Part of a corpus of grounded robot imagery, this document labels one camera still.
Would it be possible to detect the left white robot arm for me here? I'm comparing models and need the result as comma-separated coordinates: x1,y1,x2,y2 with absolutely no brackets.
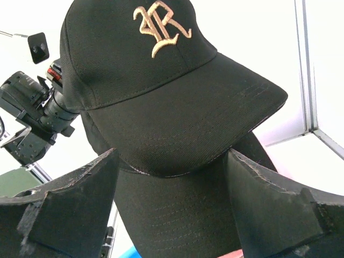
1,59,79,166

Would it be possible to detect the blue plastic bin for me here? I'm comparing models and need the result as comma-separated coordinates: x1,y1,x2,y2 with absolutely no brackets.
119,246,141,258

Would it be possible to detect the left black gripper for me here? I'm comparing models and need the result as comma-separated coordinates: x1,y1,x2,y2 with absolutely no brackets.
46,59,63,94

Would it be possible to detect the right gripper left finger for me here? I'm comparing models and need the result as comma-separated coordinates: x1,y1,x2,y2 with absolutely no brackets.
1,149,119,257

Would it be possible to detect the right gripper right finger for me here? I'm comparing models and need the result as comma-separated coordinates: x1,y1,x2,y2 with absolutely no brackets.
227,150,343,257

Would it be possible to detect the dark cap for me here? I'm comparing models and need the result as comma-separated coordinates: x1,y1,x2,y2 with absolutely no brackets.
80,111,279,257

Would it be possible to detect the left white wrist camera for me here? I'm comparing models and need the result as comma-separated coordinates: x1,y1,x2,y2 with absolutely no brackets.
13,32,49,65

